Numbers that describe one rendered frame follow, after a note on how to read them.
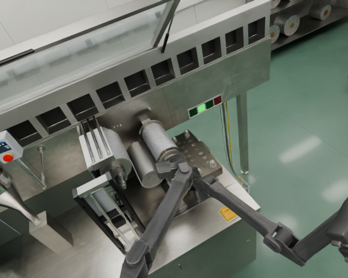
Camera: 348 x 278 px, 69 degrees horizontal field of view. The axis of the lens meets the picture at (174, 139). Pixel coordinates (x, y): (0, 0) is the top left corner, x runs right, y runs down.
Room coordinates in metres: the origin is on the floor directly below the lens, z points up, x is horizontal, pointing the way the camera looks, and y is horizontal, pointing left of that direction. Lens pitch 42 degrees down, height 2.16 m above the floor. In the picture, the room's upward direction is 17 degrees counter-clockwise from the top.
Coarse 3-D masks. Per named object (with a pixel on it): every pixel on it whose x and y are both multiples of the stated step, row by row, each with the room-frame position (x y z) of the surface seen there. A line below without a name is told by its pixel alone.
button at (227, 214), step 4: (224, 208) 0.70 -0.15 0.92; (228, 208) 0.69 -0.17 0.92; (220, 212) 0.70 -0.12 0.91; (224, 212) 0.68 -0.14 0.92; (228, 212) 0.67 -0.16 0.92; (232, 212) 0.67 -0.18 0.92; (224, 216) 0.66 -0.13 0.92; (228, 216) 0.65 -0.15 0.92; (232, 216) 0.65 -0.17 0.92; (228, 220) 0.64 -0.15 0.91
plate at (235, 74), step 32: (224, 64) 1.32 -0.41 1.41; (256, 64) 1.38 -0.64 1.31; (160, 96) 1.22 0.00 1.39; (192, 96) 1.26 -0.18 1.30; (224, 96) 1.32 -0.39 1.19; (96, 128) 1.12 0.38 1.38; (128, 128) 1.16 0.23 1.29; (32, 160) 1.03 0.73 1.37; (64, 160) 1.06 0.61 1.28; (32, 192) 1.00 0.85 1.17
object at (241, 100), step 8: (240, 96) 1.53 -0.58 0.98; (240, 104) 1.53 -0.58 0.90; (240, 112) 1.54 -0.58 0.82; (240, 120) 1.54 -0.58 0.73; (240, 128) 1.55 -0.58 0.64; (240, 136) 1.55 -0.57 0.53; (240, 144) 1.56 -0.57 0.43; (240, 152) 1.57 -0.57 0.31; (240, 160) 1.57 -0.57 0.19; (248, 160) 1.54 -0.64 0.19; (240, 168) 1.58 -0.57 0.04; (248, 168) 1.54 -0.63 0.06
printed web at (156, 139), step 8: (152, 128) 1.06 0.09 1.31; (160, 128) 1.06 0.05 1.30; (112, 136) 0.99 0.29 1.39; (144, 136) 1.05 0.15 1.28; (152, 136) 1.00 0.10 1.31; (160, 136) 0.98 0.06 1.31; (168, 136) 0.99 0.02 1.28; (112, 144) 0.92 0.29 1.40; (120, 144) 0.94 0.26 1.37; (152, 144) 0.95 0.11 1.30; (160, 144) 0.92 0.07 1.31; (168, 144) 0.91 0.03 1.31; (112, 152) 0.86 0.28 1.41; (120, 152) 0.86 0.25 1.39; (152, 152) 0.93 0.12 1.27; (160, 152) 0.87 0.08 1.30; (128, 160) 0.82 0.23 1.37; (128, 216) 0.79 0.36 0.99
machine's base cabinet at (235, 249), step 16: (240, 224) 0.66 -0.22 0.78; (224, 240) 0.63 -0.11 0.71; (240, 240) 0.66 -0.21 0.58; (192, 256) 0.58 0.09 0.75; (208, 256) 0.60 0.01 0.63; (224, 256) 0.63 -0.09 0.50; (240, 256) 0.65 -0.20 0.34; (160, 272) 0.54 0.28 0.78; (176, 272) 0.55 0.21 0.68; (192, 272) 0.57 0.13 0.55; (208, 272) 0.60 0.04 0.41; (224, 272) 0.62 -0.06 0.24
